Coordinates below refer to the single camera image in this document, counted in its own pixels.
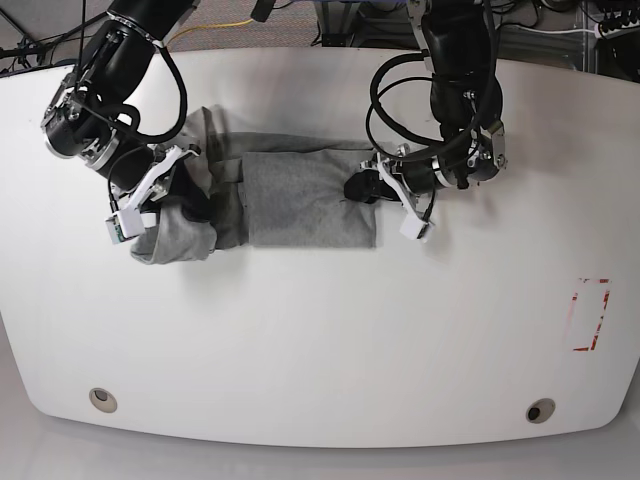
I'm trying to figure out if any yellow cable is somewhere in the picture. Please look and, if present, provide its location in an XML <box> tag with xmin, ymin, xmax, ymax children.
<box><xmin>174</xmin><ymin>18</ymin><xmax>254</xmax><ymax>41</ymax></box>

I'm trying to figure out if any grey T-shirt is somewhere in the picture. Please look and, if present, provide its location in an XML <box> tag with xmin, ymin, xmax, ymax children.
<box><xmin>130</xmin><ymin>107</ymin><xmax>376</xmax><ymax>265</ymax></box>

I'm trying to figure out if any white power strip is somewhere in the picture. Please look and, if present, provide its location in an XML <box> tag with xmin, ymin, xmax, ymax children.
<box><xmin>594</xmin><ymin>7</ymin><xmax>639</xmax><ymax>39</ymax></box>

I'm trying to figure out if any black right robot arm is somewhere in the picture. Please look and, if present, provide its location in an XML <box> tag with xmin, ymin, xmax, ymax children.
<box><xmin>41</xmin><ymin>1</ymin><xmax>198</xmax><ymax>193</ymax></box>

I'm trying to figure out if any left table grommet hole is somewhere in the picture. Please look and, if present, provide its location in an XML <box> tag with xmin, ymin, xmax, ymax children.
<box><xmin>89</xmin><ymin>388</ymin><xmax>118</xmax><ymax>414</ymax></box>

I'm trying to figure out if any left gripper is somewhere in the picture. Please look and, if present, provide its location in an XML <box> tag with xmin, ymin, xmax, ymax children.
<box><xmin>343</xmin><ymin>120</ymin><xmax>506</xmax><ymax>204</ymax></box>

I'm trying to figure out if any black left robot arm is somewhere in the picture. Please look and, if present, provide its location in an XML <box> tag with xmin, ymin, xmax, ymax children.
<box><xmin>367</xmin><ymin>1</ymin><xmax>507</xmax><ymax>198</ymax></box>

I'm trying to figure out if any table grommet hole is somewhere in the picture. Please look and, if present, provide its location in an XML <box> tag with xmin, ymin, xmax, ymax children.
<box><xmin>89</xmin><ymin>388</ymin><xmax>118</xmax><ymax>414</ymax></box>
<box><xmin>525</xmin><ymin>398</ymin><xmax>556</xmax><ymax>424</ymax></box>

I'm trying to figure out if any red tape rectangle marking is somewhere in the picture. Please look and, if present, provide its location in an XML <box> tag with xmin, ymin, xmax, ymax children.
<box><xmin>566</xmin><ymin>278</ymin><xmax>611</xmax><ymax>352</ymax></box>

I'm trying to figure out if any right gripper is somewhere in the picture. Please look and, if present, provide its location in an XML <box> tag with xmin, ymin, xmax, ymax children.
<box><xmin>41</xmin><ymin>74</ymin><xmax>211</xmax><ymax>223</ymax></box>

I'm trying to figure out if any right table grommet hole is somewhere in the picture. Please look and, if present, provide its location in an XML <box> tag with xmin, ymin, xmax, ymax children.
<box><xmin>525</xmin><ymin>398</ymin><xmax>556</xmax><ymax>424</ymax></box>

